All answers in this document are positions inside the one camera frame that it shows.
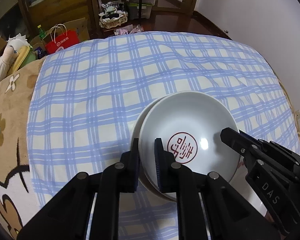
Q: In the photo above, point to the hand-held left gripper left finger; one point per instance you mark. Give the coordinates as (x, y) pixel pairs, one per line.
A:
(133, 165)

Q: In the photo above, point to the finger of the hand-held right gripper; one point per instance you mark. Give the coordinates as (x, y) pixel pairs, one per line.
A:
(246, 137)
(231, 137)

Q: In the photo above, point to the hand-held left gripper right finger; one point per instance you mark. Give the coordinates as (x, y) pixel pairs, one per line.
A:
(160, 165)

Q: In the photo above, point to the white bowl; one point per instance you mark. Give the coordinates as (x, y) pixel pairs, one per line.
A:
(136, 127)

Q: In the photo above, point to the bowl with red print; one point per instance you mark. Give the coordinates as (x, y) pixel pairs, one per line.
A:
(190, 115)

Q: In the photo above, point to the blue plaid cloth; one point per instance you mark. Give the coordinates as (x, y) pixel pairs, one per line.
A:
(102, 92)

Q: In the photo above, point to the brown floral blanket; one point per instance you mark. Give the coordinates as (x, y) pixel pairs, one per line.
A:
(10, 142)

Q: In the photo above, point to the pink packets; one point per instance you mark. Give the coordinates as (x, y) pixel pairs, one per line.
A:
(122, 31)

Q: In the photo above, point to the red paper bag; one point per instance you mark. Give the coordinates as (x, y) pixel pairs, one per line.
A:
(65, 42)

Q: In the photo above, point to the lace trimmed basket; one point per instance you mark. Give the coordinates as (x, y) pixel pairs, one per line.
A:
(112, 21)

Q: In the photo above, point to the blue snack packet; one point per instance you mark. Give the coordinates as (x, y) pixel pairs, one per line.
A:
(40, 52)

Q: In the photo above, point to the cardboard box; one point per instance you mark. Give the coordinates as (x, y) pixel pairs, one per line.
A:
(80, 27)

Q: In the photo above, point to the clear storage boxes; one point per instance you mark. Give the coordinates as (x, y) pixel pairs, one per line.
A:
(140, 10)

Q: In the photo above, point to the green plastic bottle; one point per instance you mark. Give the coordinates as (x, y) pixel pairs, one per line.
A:
(42, 32)

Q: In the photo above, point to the white plush doll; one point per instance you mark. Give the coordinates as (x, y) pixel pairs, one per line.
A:
(0, 65)

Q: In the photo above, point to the wooden shelf cabinet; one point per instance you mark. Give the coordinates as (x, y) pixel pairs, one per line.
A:
(52, 10)

